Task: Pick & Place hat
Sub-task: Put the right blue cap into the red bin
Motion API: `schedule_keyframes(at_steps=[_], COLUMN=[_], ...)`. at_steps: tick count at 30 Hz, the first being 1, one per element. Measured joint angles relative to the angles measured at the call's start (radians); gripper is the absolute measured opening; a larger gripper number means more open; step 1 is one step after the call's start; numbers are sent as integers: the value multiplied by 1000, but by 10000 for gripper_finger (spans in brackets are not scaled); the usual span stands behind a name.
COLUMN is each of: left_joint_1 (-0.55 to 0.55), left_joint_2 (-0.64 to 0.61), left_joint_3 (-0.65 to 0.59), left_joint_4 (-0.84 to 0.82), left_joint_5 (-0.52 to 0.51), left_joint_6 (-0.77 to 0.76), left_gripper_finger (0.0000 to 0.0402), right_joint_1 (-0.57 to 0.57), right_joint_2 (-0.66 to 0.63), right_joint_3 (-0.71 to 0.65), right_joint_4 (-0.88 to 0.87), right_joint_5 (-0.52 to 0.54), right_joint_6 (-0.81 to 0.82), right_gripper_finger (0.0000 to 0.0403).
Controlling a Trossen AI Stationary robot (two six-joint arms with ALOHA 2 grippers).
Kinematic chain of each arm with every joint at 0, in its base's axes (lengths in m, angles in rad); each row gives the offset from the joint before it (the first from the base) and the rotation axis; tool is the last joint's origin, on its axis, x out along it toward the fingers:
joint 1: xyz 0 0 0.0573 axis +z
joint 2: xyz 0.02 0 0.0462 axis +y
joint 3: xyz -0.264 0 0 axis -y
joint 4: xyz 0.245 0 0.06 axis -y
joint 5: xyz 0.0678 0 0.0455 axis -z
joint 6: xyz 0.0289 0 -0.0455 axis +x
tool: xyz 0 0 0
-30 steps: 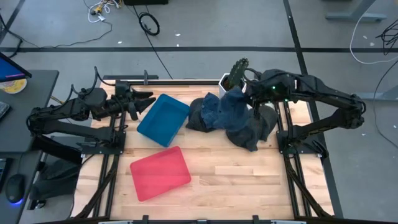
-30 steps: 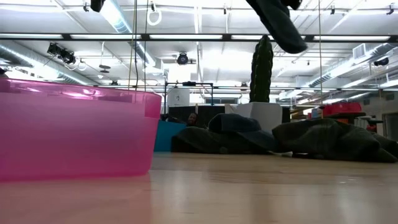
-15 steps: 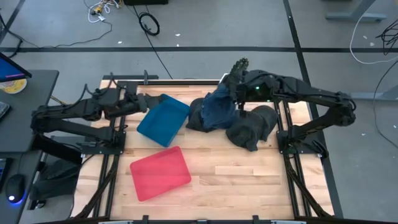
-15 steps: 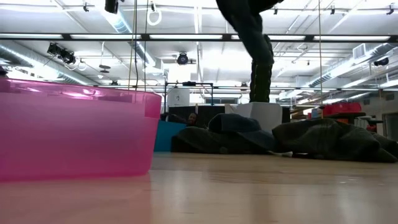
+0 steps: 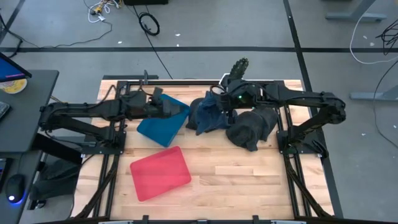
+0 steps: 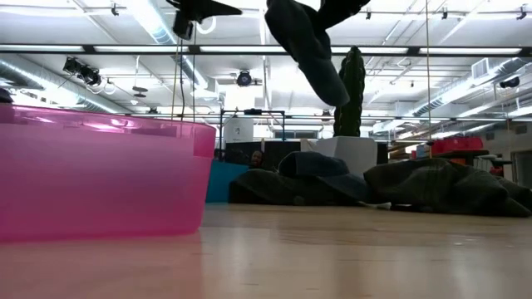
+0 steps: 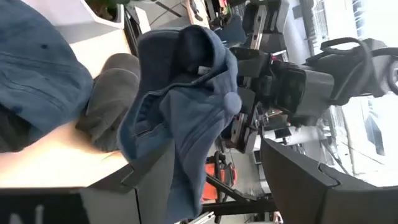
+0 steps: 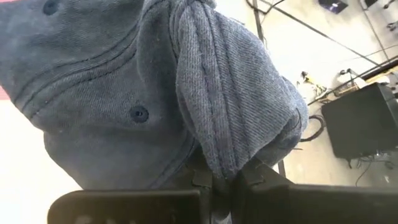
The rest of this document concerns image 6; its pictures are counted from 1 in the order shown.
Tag black overhead camera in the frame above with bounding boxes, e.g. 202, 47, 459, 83
235, 69, 254, 88

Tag pink plastic bin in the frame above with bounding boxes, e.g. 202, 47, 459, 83
0, 103, 217, 244

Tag person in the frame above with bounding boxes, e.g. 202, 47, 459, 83
248, 149, 266, 169

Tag blue plastic bin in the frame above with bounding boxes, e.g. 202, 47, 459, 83
205, 160, 250, 204

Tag white plant pot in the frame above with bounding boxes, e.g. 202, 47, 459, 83
299, 135, 378, 179

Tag black hanging cable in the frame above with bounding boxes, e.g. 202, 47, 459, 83
179, 39, 187, 115

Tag yellow hanging cord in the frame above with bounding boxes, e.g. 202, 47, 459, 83
424, 0, 433, 159

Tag dark background table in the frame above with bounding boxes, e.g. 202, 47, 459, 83
431, 149, 515, 167

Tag dark grey hat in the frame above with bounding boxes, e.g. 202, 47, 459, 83
264, 0, 352, 108

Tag white banner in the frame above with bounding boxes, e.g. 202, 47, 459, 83
223, 118, 255, 145

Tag red plastic crate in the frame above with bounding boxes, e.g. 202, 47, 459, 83
431, 136, 485, 156

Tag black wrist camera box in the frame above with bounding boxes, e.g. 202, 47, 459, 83
172, 10, 195, 42

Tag dark green knit beanie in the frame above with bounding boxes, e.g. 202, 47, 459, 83
228, 168, 362, 207
363, 157, 532, 218

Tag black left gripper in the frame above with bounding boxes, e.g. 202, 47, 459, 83
165, 0, 243, 24

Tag black metal frame stand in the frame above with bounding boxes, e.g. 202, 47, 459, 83
219, 108, 287, 161

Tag black ceiling spotlights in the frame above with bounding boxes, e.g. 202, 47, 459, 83
62, 56, 103, 87

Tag tall green cactus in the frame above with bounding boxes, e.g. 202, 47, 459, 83
332, 45, 367, 138

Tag black rig bar with lights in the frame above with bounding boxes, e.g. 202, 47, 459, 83
0, 43, 532, 58

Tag white cable ring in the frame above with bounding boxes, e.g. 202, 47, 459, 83
195, 16, 218, 36

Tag black partition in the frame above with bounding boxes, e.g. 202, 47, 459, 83
224, 140, 303, 171

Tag white air vent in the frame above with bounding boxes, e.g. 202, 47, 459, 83
471, 57, 490, 80

